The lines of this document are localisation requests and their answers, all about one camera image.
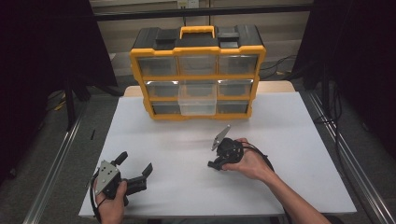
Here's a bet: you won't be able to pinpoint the black curtain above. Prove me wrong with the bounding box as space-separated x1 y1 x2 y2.
292 0 396 160
0 0 119 188

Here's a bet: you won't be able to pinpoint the hand-held gripper cable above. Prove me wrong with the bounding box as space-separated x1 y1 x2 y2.
89 174 105 224
242 141 276 173

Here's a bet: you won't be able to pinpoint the aluminium floor rail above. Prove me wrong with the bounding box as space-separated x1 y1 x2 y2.
306 91 396 224
22 108 84 224

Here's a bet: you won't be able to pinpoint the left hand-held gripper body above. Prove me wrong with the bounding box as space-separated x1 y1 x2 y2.
97 160 148 206

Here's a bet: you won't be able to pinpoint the set of clear cabinet bins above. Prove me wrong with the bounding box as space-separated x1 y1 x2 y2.
136 54 260 116

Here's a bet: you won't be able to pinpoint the white table sheet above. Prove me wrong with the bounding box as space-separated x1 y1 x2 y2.
78 91 358 218

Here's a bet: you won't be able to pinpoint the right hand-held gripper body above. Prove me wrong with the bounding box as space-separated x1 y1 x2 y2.
212 124 245 166

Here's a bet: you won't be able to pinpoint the person's right hand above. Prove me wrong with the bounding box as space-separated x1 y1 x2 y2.
222 138 275 181

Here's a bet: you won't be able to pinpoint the right hand-held gripper cable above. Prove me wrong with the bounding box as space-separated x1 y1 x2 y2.
242 141 276 173

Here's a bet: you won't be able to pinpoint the black floor cables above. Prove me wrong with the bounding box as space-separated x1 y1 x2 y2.
260 54 298 80

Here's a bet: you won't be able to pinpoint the wooden table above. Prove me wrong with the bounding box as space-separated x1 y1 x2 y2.
123 79 296 98

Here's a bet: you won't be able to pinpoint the left hand-held gripper cable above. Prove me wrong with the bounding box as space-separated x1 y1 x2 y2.
89 174 105 224

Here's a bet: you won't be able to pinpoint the person's left hand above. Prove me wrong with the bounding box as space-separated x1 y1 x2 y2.
92 180 128 222

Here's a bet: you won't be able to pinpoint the yellow black organizer cabinet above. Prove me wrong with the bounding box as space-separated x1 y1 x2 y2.
129 24 267 121

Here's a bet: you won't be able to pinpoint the clear plastic pull-out drawer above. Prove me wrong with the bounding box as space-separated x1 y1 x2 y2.
177 79 218 117

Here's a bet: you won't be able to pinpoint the black horizontal bar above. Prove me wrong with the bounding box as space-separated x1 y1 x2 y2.
92 3 314 22

